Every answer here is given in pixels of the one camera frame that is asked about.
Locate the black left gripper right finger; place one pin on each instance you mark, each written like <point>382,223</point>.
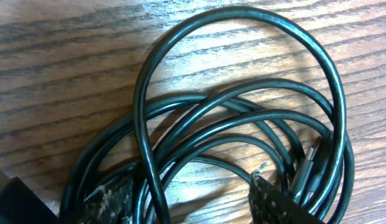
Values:
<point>269,206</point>

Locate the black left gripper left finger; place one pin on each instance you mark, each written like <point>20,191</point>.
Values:
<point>109,203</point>

